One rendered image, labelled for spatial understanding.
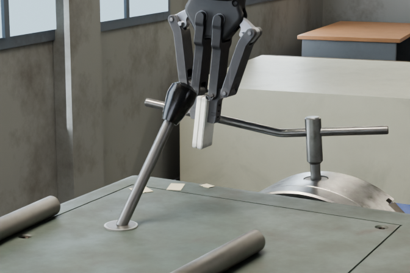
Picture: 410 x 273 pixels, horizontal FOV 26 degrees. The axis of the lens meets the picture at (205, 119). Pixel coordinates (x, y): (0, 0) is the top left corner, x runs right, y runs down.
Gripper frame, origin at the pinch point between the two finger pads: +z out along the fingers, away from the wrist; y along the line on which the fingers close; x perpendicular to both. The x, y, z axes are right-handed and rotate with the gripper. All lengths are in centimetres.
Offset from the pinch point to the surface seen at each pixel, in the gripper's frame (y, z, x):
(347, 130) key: -16.2, -0.4, -10.5
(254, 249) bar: -21.5, 3.3, 28.2
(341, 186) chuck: -17.2, 6.9, -8.4
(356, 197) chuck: -19.9, 7.4, -6.7
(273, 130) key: -6.7, 1.2, -7.5
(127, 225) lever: -5.4, 5.9, 25.7
